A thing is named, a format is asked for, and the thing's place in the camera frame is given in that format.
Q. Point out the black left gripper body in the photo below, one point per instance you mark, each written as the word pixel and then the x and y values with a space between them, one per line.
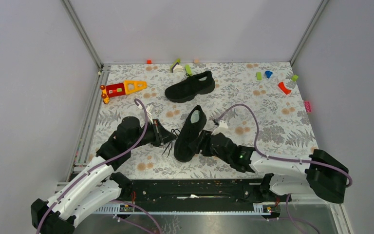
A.
pixel 157 140

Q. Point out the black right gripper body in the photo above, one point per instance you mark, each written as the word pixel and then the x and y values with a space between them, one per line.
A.
pixel 223 157

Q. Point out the black sneaker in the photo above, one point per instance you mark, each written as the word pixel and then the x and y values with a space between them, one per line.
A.
pixel 187 141
pixel 186 90

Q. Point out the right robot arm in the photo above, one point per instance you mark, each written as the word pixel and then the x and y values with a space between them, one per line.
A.
pixel 318 173

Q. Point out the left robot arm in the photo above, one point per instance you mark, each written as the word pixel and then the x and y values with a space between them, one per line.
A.
pixel 99 182

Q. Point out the floral patterned mat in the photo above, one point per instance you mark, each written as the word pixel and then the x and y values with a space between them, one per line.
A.
pixel 257 112

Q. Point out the red yellow toy rocket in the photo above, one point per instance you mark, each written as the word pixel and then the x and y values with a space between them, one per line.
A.
pixel 120 89

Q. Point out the green purple white block stack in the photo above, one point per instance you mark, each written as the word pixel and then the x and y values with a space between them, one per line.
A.
pixel 176 67

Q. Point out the lime green long brick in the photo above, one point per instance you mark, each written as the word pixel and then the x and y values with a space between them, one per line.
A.
pixel 188 70

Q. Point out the blue toy piece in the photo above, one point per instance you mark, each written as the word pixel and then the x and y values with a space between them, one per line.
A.
pixel 268 74

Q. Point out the red arch block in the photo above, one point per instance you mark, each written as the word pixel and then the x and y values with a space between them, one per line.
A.
pixel 283 87

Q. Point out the pink brick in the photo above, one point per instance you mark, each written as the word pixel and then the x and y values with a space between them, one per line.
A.
pixel 308 106

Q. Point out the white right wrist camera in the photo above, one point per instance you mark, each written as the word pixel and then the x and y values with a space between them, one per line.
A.
pixel 222 127

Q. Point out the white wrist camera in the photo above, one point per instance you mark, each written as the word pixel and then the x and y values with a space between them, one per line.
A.
pixel 146 112
pixel 222 127

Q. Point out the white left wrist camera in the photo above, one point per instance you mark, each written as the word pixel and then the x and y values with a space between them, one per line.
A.
pixel 146 112

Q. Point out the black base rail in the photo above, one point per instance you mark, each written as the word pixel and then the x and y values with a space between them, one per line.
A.
pixel 199 195

